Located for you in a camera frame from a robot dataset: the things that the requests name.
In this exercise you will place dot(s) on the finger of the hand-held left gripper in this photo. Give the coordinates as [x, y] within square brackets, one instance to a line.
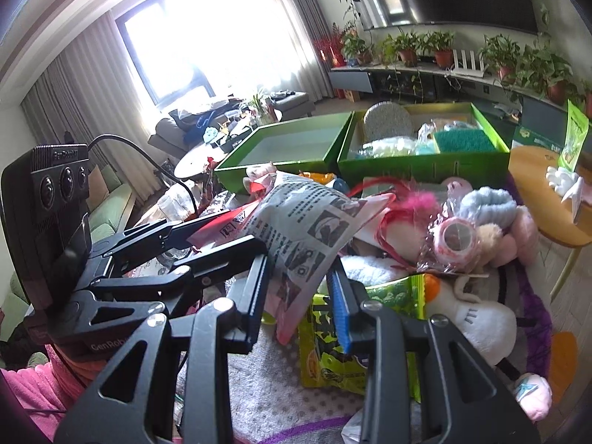
[208, 259]
[148, 236]

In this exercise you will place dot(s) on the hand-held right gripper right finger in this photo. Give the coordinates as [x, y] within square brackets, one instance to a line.
[341, 314]

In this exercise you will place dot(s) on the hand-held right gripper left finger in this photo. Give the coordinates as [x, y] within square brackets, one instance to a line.
[252, 305]

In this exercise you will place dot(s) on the newspaper print packet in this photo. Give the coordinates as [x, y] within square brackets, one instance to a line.
[300, 226]

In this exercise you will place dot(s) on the person's left forearm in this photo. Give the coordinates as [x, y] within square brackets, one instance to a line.
[32, 384]

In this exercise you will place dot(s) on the cloth-covered desktop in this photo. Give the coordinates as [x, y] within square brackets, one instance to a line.
[268, 379]

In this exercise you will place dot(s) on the green sofa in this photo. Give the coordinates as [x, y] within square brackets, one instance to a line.
[111, 203]

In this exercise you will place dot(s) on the green vegetable print bag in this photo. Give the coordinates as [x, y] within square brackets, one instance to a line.
[393, 296]

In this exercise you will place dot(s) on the yellow green snack bag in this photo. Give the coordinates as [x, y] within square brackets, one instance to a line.
[333, 370]

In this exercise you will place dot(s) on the round dark coffee table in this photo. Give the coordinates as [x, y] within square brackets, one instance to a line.
[199, 162]

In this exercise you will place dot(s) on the grey curtain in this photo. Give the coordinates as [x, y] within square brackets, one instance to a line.
[314, 32]
[83, 83]

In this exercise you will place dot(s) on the empty green box lid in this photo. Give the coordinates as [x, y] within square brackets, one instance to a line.
[277, 148]

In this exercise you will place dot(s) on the small blue cylinder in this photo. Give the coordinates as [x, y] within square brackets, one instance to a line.
[338, 183]

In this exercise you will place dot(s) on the wrapped pink tape roll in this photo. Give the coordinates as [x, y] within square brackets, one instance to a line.
[451, 240]

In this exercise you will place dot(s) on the pink feather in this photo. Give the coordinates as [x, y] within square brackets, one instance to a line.
[416, 202]

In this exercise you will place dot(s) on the white duck plush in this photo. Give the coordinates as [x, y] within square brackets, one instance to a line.
[476, 323]

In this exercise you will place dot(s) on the orange shiny packet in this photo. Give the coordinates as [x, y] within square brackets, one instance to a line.
[317, 178]

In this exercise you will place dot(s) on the green cardboard box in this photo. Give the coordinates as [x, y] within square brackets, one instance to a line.
[416, 169]

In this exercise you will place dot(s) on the grey sofa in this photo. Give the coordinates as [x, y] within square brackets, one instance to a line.
[291, 104]

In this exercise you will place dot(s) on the clear plastic packet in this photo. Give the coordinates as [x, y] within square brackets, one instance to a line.
[428, 136]

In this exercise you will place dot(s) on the round white loofah pad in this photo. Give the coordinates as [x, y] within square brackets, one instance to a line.
[387, 120]

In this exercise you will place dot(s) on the pink plush ball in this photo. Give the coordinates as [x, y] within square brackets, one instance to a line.
[532, 395]

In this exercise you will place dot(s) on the green scouring pad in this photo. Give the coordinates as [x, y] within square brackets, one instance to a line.
[465, 141]

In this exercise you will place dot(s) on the round wooden side table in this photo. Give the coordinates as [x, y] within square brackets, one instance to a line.
[532, 194]

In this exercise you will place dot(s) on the orange round object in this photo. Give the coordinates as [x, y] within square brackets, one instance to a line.
[565, 358]

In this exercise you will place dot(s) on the grey television cabinet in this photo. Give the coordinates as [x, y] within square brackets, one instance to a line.
[351, 81]

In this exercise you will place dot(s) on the red flower arrangement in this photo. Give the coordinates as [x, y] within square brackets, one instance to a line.
[330, 48]

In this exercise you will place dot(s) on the potted green plant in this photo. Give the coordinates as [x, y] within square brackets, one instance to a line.
[441, 51]
[502, 60]
[404, 48]
[587, 99]
[356, 48]
[550, 76]

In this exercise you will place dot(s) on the white glove-shaped holder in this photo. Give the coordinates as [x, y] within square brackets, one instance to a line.
[562, 179]

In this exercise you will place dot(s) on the green printed carton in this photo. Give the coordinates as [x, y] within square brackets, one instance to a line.
[536, 138]

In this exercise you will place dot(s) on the white folded paper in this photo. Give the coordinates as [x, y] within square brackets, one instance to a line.
[578, 199]

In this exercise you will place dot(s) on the white picket fence ornament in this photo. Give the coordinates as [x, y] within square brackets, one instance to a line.
[468, 64]

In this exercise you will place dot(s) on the green standing pouch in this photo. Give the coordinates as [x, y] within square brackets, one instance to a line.
[573, 134]

